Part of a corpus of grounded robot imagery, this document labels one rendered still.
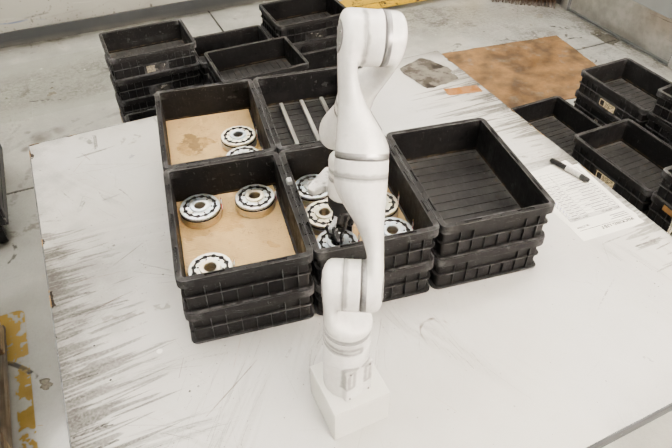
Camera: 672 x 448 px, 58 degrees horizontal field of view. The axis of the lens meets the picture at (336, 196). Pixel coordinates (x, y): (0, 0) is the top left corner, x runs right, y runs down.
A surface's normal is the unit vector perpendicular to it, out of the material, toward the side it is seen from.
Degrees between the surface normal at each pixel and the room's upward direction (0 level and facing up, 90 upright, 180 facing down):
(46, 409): 0
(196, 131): 0
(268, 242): 0
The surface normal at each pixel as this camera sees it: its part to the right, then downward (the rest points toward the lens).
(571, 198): 0.00, -0.76
